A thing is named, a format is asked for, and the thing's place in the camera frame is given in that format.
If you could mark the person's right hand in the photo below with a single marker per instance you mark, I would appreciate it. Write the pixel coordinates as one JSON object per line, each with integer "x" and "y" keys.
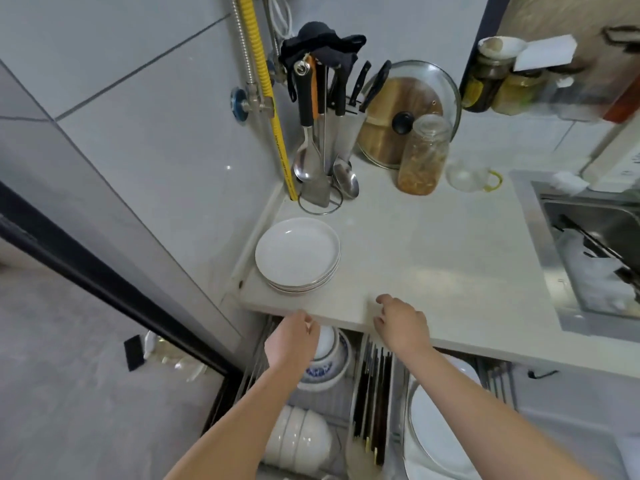
{"x": 405, "y": 329}

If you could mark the person's left hand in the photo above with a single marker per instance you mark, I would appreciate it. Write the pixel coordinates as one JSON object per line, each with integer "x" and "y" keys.
{"x": 290, "y": 344}

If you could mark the white rectangular plate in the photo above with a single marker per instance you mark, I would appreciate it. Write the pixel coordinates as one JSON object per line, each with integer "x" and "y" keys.
{"x": 467, "y": 374}

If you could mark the stack of round white plates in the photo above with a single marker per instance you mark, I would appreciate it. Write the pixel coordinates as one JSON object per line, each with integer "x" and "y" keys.
{"x": 435, "y": 444}
{"x": 297, "y": 249}

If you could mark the person's left forearm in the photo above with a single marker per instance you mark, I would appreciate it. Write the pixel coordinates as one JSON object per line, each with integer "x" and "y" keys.
{"x": 230, "y": 424}

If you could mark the person's right forearm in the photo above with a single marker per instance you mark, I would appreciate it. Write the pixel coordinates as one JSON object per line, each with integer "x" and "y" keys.
{"x": 490, "y": 419}

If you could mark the white countertop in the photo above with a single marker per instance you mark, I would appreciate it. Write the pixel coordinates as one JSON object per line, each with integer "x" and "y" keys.
{"x": 425, "y": 244}

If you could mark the small white bowl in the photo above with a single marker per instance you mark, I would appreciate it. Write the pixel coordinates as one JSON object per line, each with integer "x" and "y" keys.
{"x": 325, "y": 344}

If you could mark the blue patterned bowl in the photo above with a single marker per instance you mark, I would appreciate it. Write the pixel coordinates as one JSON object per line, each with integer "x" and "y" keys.
{"x": 320, "y": 372}

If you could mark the large white bowl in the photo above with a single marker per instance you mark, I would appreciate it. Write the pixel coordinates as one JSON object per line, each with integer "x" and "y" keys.
{"x": 320, "y": 388}

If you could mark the bundle of dark chopsticks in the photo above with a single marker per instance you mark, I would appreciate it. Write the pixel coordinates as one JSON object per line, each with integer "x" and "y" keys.
{"x": 372, "y": 394}

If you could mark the row of white rice bowls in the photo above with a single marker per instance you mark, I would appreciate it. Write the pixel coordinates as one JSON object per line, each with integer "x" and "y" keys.
{"x": 300, "y": 434}

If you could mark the cluster of clear bottles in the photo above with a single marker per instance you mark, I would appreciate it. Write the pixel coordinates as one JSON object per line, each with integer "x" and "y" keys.
{"x": 170, "y": 352}

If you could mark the white chopstick tray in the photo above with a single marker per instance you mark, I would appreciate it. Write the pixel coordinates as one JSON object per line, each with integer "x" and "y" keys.
{"x": 357, "y": 469}

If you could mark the steel spatula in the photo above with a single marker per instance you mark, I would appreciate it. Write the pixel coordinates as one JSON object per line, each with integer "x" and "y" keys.
{"x": 317, "y": 194}

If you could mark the small black object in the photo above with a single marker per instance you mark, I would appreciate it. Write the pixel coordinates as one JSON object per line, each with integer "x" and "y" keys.
{"x": 134, "y": 353}

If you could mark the stainless steel sink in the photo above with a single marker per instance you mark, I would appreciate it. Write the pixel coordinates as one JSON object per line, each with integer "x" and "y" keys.
{"x": 545, "y": 254}

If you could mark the glass jar with pickles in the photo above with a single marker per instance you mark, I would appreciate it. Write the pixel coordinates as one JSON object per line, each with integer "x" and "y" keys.
{"x": 422, "y": 164}

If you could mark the white cabinet door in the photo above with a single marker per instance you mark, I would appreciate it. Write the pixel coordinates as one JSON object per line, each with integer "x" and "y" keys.
{"x": 575, "y": 404}

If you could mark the wooden cutting board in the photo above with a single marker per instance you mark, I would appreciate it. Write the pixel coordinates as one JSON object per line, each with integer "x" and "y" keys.
{"x": 380, "y": 139}

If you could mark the white plastic bag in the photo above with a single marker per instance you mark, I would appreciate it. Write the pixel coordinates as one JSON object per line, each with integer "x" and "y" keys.
{"x": 595, "y": 284}

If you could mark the black framed glass door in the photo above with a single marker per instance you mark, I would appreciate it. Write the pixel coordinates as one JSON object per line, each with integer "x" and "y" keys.
{"x": 100, "y": 279}

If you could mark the glass pot lid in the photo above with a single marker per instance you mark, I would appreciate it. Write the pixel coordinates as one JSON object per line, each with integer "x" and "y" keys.
{"x": 402, "y": 123}

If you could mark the white sponge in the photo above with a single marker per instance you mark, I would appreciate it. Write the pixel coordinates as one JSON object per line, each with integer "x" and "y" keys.
{"x": 567, "y": 182}

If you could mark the gas valve blue disc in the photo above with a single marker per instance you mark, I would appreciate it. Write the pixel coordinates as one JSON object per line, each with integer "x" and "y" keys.
{"x": 237, "y": 104}

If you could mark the dark glass jar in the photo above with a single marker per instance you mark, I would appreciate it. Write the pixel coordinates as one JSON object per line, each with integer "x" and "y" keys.
{"x": 482, "y": 84}

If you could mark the white side cabinet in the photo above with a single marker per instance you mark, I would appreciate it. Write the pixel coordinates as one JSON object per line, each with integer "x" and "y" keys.
{"x": 630, "y": 459}

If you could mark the yellow glass jar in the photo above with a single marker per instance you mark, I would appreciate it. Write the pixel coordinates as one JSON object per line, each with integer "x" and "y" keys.
{"x": 517, "y": 94}

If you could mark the clear plastic container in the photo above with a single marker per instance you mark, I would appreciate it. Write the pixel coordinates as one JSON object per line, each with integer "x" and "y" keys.
{"x": 575, "y": 94}

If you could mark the black cloth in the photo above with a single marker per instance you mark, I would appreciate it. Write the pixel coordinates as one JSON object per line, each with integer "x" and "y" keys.
{"x": 320, "y": 42}

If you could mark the small white dish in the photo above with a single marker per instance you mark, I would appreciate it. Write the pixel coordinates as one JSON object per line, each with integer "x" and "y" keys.
{"x": 510, "y": 44}

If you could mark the white paper box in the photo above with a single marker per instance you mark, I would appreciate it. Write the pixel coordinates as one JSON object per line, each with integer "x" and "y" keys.
{"x": 547, "y": 52}

